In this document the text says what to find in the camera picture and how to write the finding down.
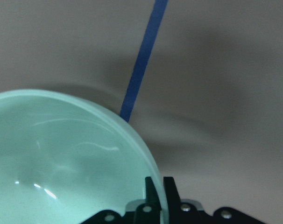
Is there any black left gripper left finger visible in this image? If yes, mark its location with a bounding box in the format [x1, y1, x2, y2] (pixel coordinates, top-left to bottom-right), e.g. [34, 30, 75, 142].
[134, 176, 162, 224]

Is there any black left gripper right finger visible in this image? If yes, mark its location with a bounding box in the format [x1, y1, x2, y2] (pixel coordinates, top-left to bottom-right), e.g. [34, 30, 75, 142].
[163, 177, 202, 224]

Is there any green bowl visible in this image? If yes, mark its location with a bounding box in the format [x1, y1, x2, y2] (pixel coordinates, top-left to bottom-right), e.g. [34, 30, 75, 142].
[0, 90, 168, 224]

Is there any brown paper table cover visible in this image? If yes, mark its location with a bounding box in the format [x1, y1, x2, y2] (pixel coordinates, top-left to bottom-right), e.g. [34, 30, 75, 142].
[0, 0, 283, 224]

